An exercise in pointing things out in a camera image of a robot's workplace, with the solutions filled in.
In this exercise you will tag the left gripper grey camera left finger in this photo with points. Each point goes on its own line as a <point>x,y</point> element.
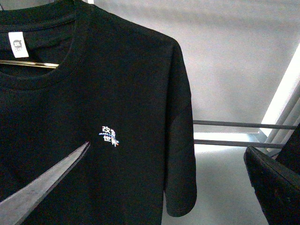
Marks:
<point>16,208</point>

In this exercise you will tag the left gripper black camera right finger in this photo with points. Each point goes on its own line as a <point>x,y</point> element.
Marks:
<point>277,181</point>

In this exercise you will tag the black t-shirt with logo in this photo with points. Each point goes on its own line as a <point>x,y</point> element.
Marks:
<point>119,86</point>

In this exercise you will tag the lower grey metal rack rail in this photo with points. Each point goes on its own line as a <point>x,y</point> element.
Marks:
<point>239,144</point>

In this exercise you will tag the grey metal rack rail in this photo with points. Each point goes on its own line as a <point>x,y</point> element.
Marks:
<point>239,144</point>
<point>243,125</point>

